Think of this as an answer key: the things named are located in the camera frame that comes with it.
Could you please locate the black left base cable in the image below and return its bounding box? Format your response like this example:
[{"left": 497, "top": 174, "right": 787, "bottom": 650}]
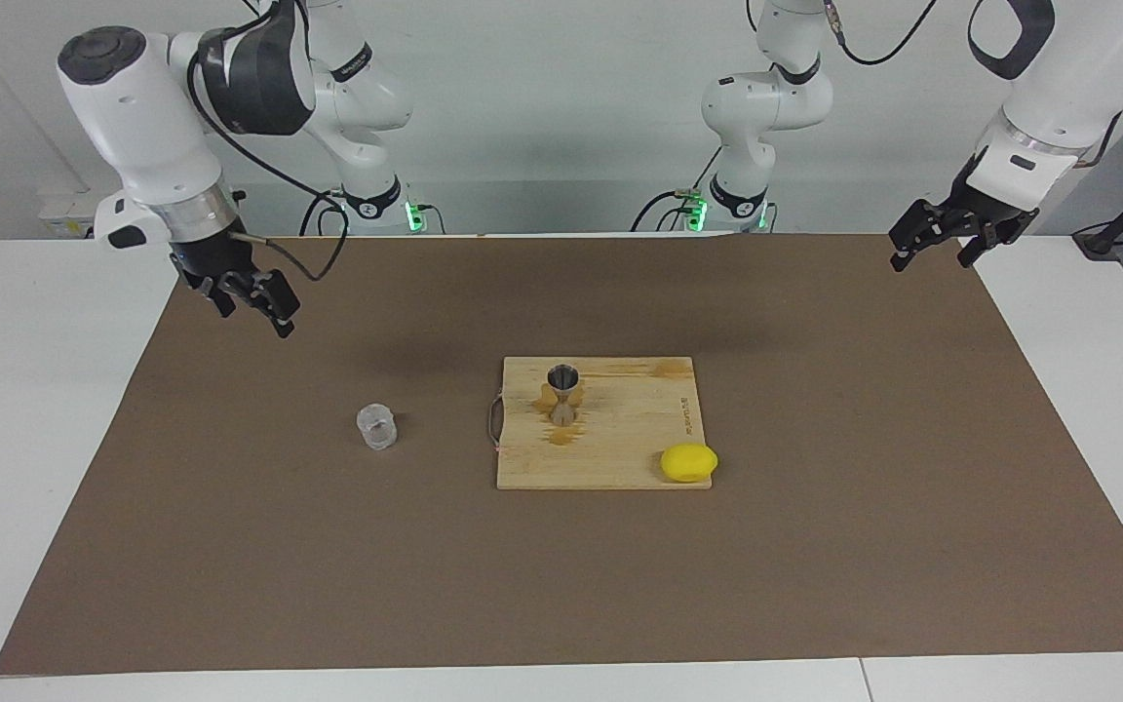
[{"left": 630, "top": 146, "right": 723, "bottom": 233}]

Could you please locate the clear glass cup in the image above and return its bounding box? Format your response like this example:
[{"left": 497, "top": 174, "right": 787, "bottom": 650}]
[{"left": 356, "top": 403, "right": 399, "bottom": 451}]

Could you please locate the bamboo cutting board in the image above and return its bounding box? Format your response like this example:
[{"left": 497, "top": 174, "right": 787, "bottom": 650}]
[{"left": 486, "top": 356, "right": 714, "bottom": 490}]

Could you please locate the black right base cable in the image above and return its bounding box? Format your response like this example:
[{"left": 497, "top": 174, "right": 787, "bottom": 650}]
[{"left": 298, "top": 188, "right": 343, "bottom": 237}]

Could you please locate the steel double jigger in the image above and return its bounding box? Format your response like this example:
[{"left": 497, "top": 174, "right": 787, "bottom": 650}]
[{"left": 544, "top": 364, "right": 582, "bottom": 428}]

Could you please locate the black base cable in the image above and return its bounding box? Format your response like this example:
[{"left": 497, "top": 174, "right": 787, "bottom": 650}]
[
  {"left": 630, "top": 146, "right": 723, "bottom": 233},
  {"left": 298, "top": 188, "right": 343, "bottom": 237}
]

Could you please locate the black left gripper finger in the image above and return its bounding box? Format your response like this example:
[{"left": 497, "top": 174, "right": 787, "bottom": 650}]
[
  {"left": 888, "top": 198, "right": 960, "bottom": 272},
  {"left": 956, "top": 230, "right": 1009, "bottom": 268}
]

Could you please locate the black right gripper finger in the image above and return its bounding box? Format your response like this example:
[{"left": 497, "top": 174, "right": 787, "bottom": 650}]
[
  {"left": 248, "top": 267, "right": 302, "bottom": 339},
  {"left": 193, "top": 273, "right": 237, "bottom": 319}
]

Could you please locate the brown table mat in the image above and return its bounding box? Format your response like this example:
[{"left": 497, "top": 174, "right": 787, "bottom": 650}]
[{"left": 0, "top": 234, "right": 1123, "bottom": 676}]

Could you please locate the yellow lemon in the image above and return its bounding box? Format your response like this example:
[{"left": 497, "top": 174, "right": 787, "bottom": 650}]
[{"left": 660, "top": 444, "right": 718, "bottom": 484}]

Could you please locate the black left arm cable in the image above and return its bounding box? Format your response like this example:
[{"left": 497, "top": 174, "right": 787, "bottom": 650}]
[{"left": 820, "top": 0, "right": 1123, "bottom": 172}]

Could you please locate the white wall power strip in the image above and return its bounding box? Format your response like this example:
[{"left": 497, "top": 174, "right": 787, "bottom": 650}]
[{"left": 38, "top": 190, "right": 124, "bottom": 238}]

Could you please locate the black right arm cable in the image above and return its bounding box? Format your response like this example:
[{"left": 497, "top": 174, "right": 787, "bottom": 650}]
[{"left": 186, "top": 0, "right": 348, "bottom": 284}]

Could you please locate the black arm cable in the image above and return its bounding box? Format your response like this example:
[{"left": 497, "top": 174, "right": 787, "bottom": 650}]
[
  {"left": 820, "top": 0, "right": 1123, "bottom": 172},
  {"left": 186, "top": 0, "right": 348, "bottom": 284}
]

